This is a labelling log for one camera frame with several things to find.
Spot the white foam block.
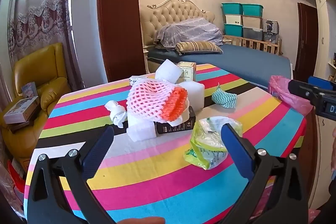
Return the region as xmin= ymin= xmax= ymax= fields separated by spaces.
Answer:
xmin=126 ymin=111 xmax=158 ymax=142
xmin=155 ymin=59 xmax=185 ymax=84
xmin=180 ymin=80 xmax=205 ymax=110

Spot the yellow leather armchair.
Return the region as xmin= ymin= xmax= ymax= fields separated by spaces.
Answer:
xmin=0 ymin=42 xmax=71 ymax=161

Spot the person's left hand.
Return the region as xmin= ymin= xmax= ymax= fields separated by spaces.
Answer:
xmin=115 ymin=217 xmax=166 ymax=224

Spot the illustrated book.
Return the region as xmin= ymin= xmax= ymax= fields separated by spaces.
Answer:
xmin=21 ymin=81 xmax=38 ymax=98

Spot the teal plastic storage bin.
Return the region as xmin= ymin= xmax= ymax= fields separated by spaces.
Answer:
xmin=224 ymin=24 xmax=244 ymax=38
xmin=222 ymin=3 xmax=243 ymax=16
xmin=241 ymin=4 xmax=264 ymax=17

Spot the brown striped pillow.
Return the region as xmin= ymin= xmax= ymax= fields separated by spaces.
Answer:
xmin=175 ymin=41 xmax=223 ymax=54

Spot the black cardboard box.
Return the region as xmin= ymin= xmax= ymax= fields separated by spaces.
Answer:
xmin=155 ymin=106 xmax=197 ymax=137

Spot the wooden crib rail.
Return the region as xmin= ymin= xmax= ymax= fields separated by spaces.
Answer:
xmin=223 ymin=34 xmax=282 ymax=56

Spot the green white plastic bag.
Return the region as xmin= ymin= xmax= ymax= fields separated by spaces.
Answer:
xmin=184 ymin=116 xmax=243 ymax=170

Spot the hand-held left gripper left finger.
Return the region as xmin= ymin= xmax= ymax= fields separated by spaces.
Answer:
xmin=28 ymin=124 xmax=115 ymax=224

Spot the brown wooden panel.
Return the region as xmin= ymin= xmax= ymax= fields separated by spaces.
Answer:
xmin=97 ymin=0 xmax=147 ymax=83

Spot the pink foam fruit net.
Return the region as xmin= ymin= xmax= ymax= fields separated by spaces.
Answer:
xmin=126 ymin=76 xmax=176 ymax=123

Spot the small white printed box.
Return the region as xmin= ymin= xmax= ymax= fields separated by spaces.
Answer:
xmin=129 ymin=76 xmax=150 ymax=86

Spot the teal wavy patterned mask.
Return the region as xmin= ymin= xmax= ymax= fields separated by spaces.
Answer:
xmin=211 ymin=82 xmax=238 ymax=109

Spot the bed with blue sheet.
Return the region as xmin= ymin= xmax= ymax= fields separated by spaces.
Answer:
xmin=147 ymin=44 xmax=293 ymax=88

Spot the beige green carton box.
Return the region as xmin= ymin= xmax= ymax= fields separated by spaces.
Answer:
xmin=176 ymin=61 xmax=197 ymax=83

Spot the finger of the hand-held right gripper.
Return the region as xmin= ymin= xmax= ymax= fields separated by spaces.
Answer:
xmin=308 ymin=76 xmax=336 ymax=94
xmin=287 ymin=79 xmax=326 ymax=109

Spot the tufted beige headboard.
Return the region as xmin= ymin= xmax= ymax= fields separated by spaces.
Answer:
xmin=140 ymin=0 xmax=216 ymax=46

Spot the pink plastic bag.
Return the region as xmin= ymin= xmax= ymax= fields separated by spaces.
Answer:
xmin=268 ymin=75 xmax=314 ymax=115

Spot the beige plastic storage bin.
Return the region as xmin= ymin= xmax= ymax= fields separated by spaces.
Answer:
xmin=242 ymin=15 xmax=263 ymax=29
xmin=224 ymin=14 xmax=243 ymax=25

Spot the houndstooth bag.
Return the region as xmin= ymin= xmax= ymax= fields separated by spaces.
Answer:
xmin=262 ymin=19 xmax=280 ymax=33

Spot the clear grey storage bin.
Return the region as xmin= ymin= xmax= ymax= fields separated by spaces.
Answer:
xmin=243 ymin=27 xmax=263 ymax=41

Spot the red package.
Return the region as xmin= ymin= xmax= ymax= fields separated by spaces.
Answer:
xmin=7 ymin=158 xmax=27 ymax=193

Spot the brown wooden door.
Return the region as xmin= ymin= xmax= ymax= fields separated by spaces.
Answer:
xmin=297 ymin=3 xmax=319 ymax=77

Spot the person's right hand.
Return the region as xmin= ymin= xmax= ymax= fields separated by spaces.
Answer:
xmin=331 ymin=128 xmax=336 ymax=173

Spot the white tissue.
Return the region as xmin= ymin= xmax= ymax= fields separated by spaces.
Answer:
xmin=104 ymin=100 xmax=129 ymax=128

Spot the lace patterned curtain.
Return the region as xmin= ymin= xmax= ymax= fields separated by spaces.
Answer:
xmin=0 ymin=0 xmax=82 ymax=88

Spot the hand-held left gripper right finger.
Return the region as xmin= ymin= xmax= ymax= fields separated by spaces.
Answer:
xmin=220 ymin=123 xmax=313 ymax=224

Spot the orange foam fruit net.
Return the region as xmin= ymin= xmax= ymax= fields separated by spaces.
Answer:
xmin=159 ymin=88 xmax=189 ymax=124

